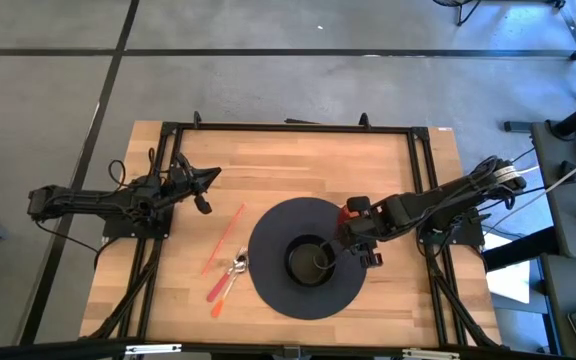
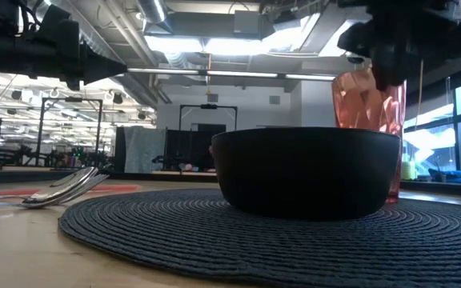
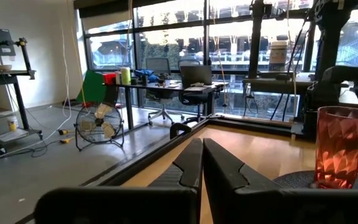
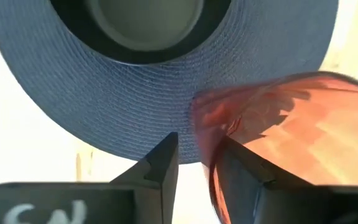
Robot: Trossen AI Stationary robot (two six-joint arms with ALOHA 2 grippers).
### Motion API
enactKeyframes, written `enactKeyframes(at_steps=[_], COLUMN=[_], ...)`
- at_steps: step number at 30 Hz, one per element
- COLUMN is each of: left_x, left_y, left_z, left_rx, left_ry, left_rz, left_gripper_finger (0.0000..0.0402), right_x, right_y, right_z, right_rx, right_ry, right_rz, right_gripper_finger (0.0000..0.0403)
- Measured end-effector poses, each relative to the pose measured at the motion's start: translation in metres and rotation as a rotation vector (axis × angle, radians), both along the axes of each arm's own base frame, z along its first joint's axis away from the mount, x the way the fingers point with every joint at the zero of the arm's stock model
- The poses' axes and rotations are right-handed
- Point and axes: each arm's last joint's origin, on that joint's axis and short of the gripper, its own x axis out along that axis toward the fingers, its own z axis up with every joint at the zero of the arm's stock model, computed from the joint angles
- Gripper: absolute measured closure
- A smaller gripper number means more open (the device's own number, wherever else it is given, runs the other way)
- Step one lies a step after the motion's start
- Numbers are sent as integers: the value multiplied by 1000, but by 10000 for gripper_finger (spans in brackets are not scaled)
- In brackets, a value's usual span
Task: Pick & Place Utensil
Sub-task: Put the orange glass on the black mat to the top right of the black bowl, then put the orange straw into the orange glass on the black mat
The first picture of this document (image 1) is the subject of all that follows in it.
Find black bowl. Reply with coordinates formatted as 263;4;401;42
283;233;338;289

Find grey desk with keyboard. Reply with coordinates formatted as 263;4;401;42
539;253;576;360

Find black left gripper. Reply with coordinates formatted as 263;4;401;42
164;151;223;216

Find black aluminium table frame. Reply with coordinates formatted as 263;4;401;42
78;110;507;352

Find grey desk with black pole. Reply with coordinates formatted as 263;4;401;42
503;88;576;262

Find dark round plate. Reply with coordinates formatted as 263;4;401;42
247;196;369;321

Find orange-handled metal utensil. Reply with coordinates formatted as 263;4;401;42
209;246;249;320

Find black crossbar with silver brackets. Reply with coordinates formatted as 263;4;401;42
0;338;576;360

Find orange faceted plastic cup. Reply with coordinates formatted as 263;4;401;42
336;203;362;227

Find white cable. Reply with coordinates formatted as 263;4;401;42
517;146;576;197

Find red-handled metal spoon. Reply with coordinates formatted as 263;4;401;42
205;256;249;304

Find pink plastic straw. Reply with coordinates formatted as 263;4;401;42
201;203;247;277

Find black floor cable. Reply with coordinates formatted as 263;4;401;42
35;222;119;270

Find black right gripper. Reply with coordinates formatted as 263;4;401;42
319;194;397;272

